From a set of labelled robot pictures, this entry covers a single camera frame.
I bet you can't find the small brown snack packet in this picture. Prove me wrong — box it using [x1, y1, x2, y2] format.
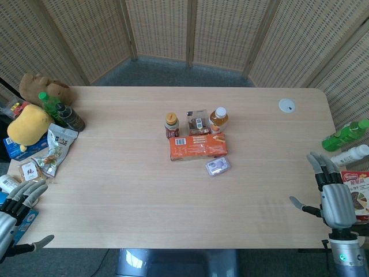
[17, 161, 47, 184]

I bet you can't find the orange juice bottle white cap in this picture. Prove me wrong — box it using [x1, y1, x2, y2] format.
[208, 106, 232, 135]

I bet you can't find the white green snack bag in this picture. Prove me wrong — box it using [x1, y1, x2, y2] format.
[31, 123, 80, 178]

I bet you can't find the white plastic jar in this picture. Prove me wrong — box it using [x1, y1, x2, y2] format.
[0, 174, 23, 193]

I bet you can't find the blue snack packet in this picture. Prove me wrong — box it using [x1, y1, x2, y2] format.
[0, 190, 40, 244]

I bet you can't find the left robot hand grey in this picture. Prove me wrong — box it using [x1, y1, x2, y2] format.
[0, 180, 55, 260]

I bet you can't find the red white nut box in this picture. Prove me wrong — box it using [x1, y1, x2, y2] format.
[340, 170, 369, 225]

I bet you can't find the white drink bottle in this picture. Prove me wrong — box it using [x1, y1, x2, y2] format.
[330, 144, 369, 168]

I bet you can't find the white table cable grommet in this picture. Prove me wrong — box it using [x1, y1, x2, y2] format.
[278, 98, 297, 114]

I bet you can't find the orange biscuit box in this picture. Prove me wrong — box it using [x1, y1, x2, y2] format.
[168, 132, 229, 163]

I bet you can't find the yellow plush toy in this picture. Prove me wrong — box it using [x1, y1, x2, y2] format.
[6, 104, 55, 153]

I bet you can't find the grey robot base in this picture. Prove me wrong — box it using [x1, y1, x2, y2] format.
[115, 248, 240, 277]

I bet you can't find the green soda bottle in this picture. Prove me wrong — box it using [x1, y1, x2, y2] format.
[321, 120, 369, 152]

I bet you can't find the clear plastic cookie box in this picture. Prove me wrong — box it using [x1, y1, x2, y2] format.
[185, 108, 211, 136]

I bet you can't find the right robot hand grey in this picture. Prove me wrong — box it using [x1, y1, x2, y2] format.
[289, 152, 359, 232]

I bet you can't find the Costa coffee bottle yellow cap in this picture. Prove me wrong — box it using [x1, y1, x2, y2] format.
[164, 111, 181, 140]

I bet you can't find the small purple plastic case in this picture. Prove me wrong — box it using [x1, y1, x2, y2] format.
[205, 157, 232, 177]

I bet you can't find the red small package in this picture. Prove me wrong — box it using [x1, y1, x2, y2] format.
[10, 100, 32, 117]

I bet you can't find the dark bottle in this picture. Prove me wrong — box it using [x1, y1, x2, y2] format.
[55, 103, 86, 133]

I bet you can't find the bamboo folding screen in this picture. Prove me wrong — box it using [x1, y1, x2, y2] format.
[0, 0, 369, 151]

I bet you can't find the blue cardboard box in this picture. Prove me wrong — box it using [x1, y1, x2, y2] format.
[3, 134, 50, 162]

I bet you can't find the brown plush toy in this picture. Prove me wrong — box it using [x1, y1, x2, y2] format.
[18, 72, 77, 108]

